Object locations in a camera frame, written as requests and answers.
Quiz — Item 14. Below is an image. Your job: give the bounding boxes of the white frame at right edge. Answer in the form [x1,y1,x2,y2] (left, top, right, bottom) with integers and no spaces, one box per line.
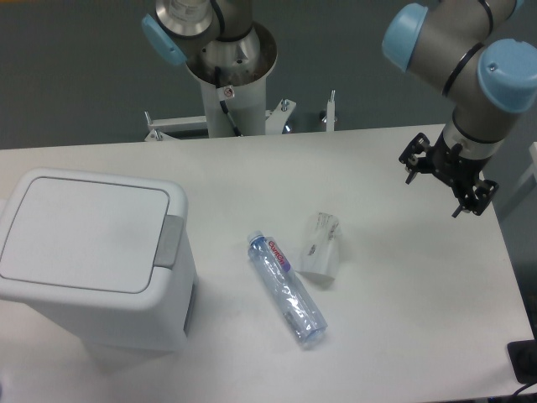
[497,141,537,222]

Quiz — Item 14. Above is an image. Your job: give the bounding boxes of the white metal base frame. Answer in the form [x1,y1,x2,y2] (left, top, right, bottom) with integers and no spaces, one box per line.
[143,89,339,142]

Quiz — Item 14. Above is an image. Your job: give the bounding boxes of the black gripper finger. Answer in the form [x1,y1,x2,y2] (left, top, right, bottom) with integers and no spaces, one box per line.
[399,133,431,185]
[451,180,499,217]

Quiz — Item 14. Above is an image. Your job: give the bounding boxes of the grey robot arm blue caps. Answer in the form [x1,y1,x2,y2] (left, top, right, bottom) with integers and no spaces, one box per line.
[141,1,536,215]

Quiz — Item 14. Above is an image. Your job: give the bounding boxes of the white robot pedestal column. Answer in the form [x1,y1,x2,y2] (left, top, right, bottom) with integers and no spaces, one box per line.
[186,22,278,114]

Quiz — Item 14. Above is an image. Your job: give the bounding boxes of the white push-lid trash can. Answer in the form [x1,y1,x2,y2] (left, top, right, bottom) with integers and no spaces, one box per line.
[1,168,198,351]

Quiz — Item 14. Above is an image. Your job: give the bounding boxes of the black device at table edge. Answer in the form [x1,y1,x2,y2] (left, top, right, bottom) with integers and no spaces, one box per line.
[507,339,536,384]

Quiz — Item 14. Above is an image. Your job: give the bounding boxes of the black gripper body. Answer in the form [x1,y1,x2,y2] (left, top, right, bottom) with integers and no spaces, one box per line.
[427,134,483,194]

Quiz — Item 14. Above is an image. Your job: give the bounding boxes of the crumpled white plastic cup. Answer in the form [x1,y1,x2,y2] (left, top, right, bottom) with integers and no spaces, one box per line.
[297,212,341,284]

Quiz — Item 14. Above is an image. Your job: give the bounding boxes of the clear plastic water bottle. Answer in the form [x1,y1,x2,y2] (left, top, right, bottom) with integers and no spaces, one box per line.
[248,231,327,348]

